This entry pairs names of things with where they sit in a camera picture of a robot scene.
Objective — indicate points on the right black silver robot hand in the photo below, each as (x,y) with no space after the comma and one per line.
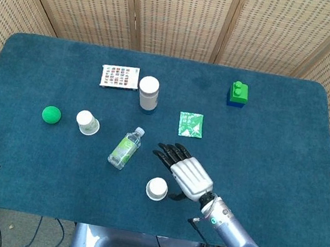
(191,175)

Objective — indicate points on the white paper cup green flower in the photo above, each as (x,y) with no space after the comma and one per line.
(87,120)
(157,186)

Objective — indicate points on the white paper cup blue flower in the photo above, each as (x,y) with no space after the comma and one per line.
(155,198)

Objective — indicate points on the green tea sachet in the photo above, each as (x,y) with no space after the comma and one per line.
(190,125)

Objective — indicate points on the clear water bottle green label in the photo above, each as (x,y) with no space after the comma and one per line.
(125,150)

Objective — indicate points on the blue velvet tablecloth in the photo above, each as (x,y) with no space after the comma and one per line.
(269,179)

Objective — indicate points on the blue toy brick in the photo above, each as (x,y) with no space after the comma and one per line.
(234,103)

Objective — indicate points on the green foam ball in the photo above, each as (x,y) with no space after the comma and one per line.
(51,115)

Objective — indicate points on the white tumbler with blue base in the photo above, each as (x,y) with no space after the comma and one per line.
(148,90)

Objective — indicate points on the green toy brick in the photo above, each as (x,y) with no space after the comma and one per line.
(239,93)

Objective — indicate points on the white book with picture grid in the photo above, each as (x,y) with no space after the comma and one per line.
(119,76)

